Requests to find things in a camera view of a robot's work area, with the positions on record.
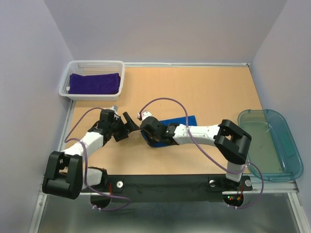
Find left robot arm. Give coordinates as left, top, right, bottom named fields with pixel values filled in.
left=42, top=108, right=139, bottom=200

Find purple towel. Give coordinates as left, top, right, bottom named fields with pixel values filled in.
left=68, top=73, right=121, bottom=95

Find teal translucent plastic bin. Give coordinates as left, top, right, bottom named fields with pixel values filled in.
left=238, top=109, right=304, bottom=182

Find white plastic mesh basket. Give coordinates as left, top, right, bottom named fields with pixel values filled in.
left=58, top=60, right=125, bottom=101

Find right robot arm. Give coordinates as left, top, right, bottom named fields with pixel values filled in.
left=140, top=116, right=252, bottom=189

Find aluminium frame rail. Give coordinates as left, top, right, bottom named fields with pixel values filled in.
left=27, top=100, right=75, bottom=233

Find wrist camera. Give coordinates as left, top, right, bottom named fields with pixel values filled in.
left=138, top=111, right=153, bottom=121
left=110, top=105, right=119, bottom=114

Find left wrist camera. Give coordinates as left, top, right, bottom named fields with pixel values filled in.
left=110, top=105, right=119, bottom=114

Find blue towel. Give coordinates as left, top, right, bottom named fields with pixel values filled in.
left=141, top=115, right=198, bottom=148

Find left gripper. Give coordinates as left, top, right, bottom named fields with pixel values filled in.
left=109, top=112, right=139, bottom=142

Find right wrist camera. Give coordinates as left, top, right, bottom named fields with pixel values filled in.
left=138, top=111, right=153, bottom=121

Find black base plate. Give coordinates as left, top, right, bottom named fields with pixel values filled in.
left=93, top=174, right=253, bottom=203

